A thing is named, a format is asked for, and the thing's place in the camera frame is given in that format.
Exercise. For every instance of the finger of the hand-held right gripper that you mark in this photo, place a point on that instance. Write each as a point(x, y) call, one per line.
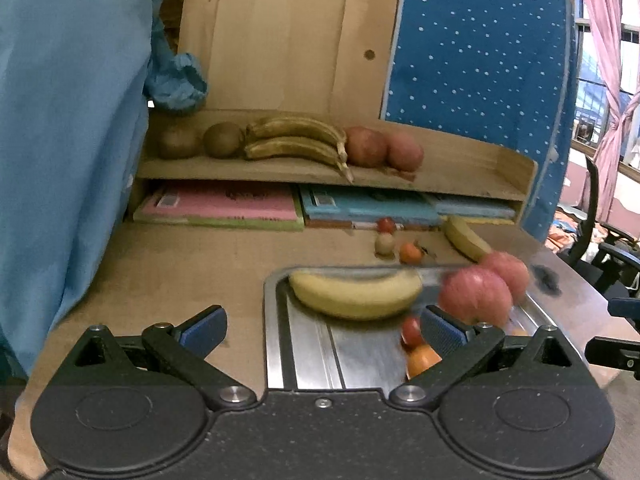
point(617, 355)
point(625, 306)

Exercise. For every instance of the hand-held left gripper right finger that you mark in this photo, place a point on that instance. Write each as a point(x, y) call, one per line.
point(442, 332)

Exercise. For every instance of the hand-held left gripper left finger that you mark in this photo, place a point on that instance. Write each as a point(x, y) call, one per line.
point(205, 332)

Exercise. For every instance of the red cherry tomato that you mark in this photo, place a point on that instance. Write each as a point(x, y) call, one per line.
point(385, 225)
point(411, 331)

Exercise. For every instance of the small orange tomato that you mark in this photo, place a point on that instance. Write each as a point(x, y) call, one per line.
point(410, 252)

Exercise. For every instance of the yellow banana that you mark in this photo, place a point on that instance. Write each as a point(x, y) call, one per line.
point(465, 240)
point(350, 292)

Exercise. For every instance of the brown longan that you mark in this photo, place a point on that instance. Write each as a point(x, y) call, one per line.
point(385, 245)

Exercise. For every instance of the metal tray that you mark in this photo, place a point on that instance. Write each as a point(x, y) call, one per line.
point(310, 345)

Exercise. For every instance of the black office chair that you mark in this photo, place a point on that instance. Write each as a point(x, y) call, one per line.
point(595, 260)

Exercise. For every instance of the orange blanket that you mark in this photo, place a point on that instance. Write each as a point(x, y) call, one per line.
point(567, 230)

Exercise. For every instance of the light blue book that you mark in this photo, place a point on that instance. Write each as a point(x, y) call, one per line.
point(475, 206)

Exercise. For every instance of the pink book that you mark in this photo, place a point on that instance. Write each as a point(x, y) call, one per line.
point(220, 202)

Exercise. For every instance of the red book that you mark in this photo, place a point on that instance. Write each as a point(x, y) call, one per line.
point(360, 224)

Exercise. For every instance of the wooden desk shelf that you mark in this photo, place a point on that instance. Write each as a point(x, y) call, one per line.
point(450, 170)

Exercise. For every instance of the dark red apple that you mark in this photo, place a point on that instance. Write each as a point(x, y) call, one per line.
point(406, 152)
point(366, 146)

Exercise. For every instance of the brown kiwi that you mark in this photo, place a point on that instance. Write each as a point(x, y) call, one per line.
point(179, 142)
point(223, 139)

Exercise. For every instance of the overripe brown banana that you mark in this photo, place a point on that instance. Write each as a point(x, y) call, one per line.
point(290, 147)
point(295, 127)

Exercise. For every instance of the window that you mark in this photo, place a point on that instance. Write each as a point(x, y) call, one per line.
point(587, 85)

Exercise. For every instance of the pink curtain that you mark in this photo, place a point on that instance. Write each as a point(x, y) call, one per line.
point(607, 35)

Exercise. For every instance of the blue dotted cloth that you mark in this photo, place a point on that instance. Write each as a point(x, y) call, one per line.
point(475, 60)

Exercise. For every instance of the wooden panel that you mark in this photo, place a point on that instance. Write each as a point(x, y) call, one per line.
point(280, 45)

